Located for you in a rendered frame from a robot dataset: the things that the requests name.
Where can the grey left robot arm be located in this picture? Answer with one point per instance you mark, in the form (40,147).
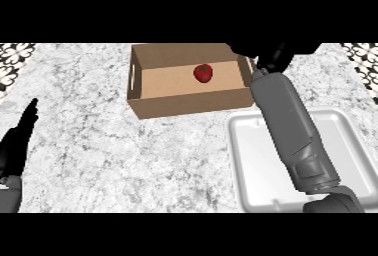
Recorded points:
(9,195)

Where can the white plastic tray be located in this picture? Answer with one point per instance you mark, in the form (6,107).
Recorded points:
(260,160)

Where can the brown cardboard box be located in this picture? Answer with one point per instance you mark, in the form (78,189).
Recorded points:
(186,96)

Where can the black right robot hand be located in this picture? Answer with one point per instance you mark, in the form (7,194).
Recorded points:
(275,53)

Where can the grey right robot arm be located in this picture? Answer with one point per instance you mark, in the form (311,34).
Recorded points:
(289,133)

